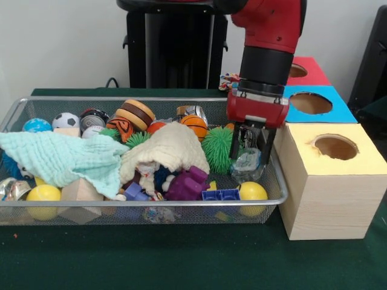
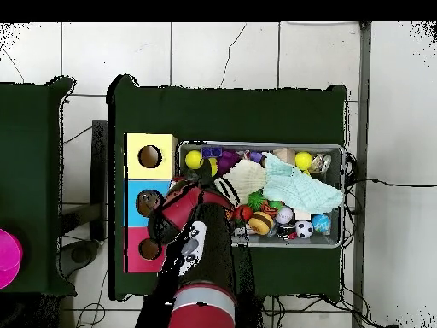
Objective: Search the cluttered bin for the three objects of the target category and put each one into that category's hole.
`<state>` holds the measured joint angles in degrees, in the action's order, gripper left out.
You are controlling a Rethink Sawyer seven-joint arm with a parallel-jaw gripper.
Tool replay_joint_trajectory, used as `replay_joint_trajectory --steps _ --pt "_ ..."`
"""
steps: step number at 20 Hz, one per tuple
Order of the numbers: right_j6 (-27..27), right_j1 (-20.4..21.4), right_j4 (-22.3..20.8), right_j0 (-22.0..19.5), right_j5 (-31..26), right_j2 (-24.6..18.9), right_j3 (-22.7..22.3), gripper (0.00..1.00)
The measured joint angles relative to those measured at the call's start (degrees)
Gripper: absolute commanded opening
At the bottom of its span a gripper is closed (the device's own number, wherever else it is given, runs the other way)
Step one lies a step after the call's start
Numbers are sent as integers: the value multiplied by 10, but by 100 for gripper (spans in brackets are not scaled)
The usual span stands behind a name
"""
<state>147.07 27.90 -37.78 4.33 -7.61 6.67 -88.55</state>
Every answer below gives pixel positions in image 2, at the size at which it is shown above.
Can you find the wooden box with three holes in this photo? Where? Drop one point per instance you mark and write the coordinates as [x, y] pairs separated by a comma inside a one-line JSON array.
[[164, 167]]

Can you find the black and white football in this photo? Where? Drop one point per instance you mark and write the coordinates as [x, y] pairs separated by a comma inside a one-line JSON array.
[[304, 229]]

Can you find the black upright panel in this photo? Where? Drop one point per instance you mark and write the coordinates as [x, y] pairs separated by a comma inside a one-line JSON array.
[[99, 171]]

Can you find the toy burger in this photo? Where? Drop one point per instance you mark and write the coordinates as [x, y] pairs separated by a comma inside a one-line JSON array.
[[261, 222]]

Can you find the cream white cloth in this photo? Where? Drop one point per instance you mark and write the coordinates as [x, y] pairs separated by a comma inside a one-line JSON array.
[[245, 177]]

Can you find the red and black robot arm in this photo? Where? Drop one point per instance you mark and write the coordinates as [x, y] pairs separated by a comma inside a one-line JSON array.
[[201, 317]]

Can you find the mint green cloth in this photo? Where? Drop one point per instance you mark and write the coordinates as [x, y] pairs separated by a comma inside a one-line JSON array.
[[300, 188]]

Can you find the magenta plastic bowl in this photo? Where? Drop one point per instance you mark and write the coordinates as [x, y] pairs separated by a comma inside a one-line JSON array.
[[8, 256]]

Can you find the grey metal bar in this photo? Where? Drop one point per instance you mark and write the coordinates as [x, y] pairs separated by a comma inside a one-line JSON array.
[[362, 102]]

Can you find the blue globe ball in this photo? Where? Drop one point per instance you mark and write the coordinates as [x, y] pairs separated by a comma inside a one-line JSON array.
[[321, 223]]

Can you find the dark green tablecloth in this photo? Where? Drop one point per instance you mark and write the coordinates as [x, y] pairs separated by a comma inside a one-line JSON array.
[[222, 112], [30, 153]]

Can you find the purple rubber toy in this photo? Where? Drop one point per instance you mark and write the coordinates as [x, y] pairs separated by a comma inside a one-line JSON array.
[[228, 160]]

